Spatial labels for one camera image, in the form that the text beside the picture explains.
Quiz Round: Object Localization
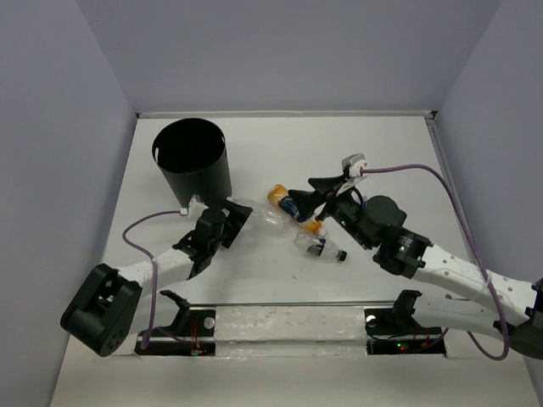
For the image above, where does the clear crinkled bottle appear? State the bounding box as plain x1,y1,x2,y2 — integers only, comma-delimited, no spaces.
229,197,294,236

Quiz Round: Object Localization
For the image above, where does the black cylindrical bin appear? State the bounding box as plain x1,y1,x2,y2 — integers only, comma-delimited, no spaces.
152,118,232,207

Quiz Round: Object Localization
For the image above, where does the clear tape strip front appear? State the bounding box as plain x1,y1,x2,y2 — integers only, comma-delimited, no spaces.
214,305,367,359

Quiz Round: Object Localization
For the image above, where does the aluminium rail right edge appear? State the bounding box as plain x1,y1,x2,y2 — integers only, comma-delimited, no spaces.
425,115,476,263

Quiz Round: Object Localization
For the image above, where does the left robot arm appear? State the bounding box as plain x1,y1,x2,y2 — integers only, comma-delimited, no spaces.
60,197,253,357

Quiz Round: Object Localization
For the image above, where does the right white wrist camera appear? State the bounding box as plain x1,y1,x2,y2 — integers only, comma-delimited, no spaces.
341,153,368,191

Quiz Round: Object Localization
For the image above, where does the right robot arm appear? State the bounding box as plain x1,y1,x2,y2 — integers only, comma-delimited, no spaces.
288,175,542,360

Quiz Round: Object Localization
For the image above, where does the clear bottle black label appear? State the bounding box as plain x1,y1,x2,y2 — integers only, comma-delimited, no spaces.
294,233,348,263

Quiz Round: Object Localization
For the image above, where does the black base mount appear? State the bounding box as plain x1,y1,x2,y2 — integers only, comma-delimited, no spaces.
134,290,216,357
364,290,446,356

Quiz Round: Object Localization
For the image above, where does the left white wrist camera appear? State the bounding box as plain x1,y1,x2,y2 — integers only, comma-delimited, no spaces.
178,195,208,220

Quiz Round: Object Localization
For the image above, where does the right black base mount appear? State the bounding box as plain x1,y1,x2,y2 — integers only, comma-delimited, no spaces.
364,290,446,356

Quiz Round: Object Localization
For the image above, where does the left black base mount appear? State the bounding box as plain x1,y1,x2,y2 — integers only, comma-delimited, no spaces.
134,290,216,357

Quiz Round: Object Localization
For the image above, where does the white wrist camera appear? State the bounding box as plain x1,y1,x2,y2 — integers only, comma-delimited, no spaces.
178,195,208,220
341,153,368,191

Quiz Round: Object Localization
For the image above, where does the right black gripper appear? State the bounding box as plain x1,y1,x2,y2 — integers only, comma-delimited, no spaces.
286,173,372,249

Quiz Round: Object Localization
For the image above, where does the orange bottle blue label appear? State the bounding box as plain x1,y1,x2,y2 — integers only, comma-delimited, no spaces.
267,184,327,238

